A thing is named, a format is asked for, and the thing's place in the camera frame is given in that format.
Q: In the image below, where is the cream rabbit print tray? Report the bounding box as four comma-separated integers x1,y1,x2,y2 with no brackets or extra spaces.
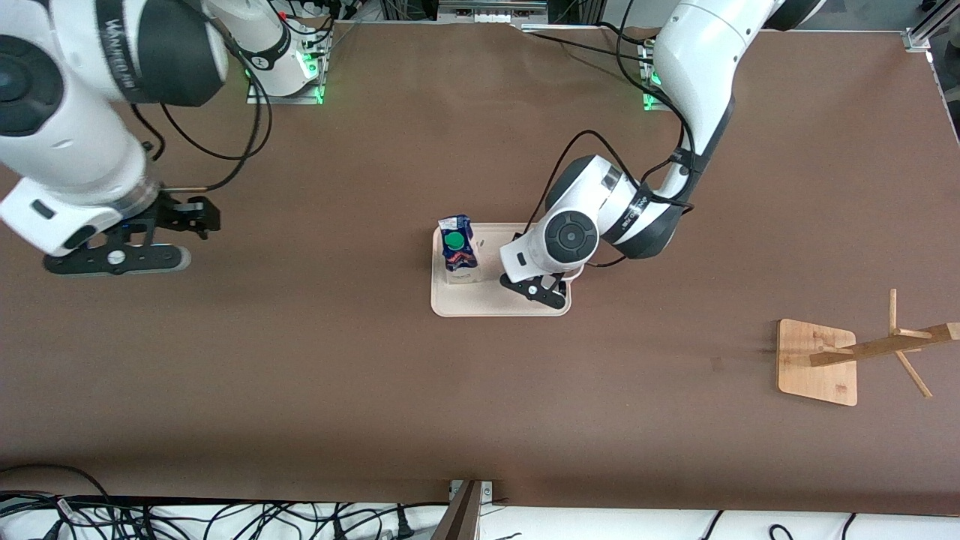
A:
430,222,572,318

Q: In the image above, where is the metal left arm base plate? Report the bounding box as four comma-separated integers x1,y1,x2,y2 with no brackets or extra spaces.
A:
641,41,670,112

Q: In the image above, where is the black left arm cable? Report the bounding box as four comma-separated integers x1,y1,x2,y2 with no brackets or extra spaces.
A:
525,0,698,267

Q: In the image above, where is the long black base cable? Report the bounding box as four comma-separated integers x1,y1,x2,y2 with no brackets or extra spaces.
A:
517,28,655,65

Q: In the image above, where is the dark camera post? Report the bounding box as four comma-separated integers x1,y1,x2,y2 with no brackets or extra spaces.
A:
431,480,485,540

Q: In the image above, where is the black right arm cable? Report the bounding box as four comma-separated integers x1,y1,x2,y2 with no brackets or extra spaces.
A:
131,0,263,192

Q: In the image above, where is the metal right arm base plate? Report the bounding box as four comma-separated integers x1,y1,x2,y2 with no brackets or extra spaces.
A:
247,30,325,104

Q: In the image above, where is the grey power strip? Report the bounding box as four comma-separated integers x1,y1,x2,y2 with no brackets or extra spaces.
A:
437,0,548,23

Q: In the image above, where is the blue white milk carton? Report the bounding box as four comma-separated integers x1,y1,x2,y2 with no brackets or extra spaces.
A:
438,214,482,286

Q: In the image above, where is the black arched cable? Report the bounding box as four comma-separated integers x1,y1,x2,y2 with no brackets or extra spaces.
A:
0,463,113,502

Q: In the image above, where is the aluminium frame profile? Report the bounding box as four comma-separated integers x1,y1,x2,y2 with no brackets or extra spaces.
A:
904,0,960,52

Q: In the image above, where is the wooden mug stand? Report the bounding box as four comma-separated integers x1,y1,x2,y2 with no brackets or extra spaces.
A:
776,289,960,407

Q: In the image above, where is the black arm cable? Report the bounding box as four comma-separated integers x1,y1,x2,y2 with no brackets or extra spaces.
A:
131,0,263,192
525,0,698,267

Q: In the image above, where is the short black base cable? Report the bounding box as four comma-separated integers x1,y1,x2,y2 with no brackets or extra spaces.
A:
596,21,661,47

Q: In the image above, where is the black cable tangle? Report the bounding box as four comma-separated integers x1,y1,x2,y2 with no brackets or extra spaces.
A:
0,491,451,540

